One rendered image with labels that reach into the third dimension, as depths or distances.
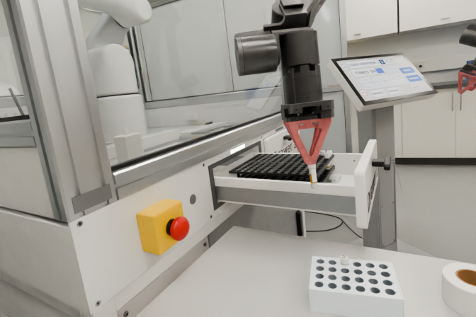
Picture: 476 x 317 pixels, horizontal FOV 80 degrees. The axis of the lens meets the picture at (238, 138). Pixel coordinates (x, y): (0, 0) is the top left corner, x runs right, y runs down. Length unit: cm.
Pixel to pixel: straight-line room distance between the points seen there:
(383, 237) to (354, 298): 142
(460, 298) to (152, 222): 45
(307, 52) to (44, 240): 49
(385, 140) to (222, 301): 136
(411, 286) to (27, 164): 61
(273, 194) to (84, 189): 37
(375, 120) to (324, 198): 109
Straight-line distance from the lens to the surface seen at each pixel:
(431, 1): 411
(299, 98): 43
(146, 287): 61
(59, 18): 48
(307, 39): 45
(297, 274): 57
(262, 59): 43
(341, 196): 59
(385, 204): 182
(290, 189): 61
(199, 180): 65
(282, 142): 105
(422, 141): 379
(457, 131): 382
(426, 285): 58
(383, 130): 169
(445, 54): 443
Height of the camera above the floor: 110
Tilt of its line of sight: 10 degrees down
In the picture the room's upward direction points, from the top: 7 degrees counter-clockwise
